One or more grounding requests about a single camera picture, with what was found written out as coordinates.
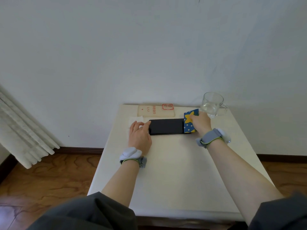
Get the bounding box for blue card yellow star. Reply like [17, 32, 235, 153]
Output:
[183, 108, 200, 134]

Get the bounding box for dark grey shirt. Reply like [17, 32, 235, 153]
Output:
[26, 191, 307, 230]

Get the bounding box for glass mug with water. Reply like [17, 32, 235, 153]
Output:
[200, 92, 228, 119]

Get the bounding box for person's left forearm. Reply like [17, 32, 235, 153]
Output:
[101, 160, 140, 208]

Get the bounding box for white wipe tissues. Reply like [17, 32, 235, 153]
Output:
[128, 115, 144, 128]

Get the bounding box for white tracker grey wrist strap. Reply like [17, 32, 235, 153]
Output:
[195, 128, 232, 149]
[119, 147, 147, 169]

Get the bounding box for person's left hand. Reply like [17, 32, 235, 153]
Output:
[128, 120, 153, 157]

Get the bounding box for white curtain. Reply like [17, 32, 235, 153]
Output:
[0, 86, 60, 169]

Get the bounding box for clear phone case red print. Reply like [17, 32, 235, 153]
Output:
[137, 103, 176, 118]

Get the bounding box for person's right forearm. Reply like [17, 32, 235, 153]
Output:
[207, 139, 285, 226]

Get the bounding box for person's right hand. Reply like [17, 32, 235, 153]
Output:
[189, 111, 212, 137]

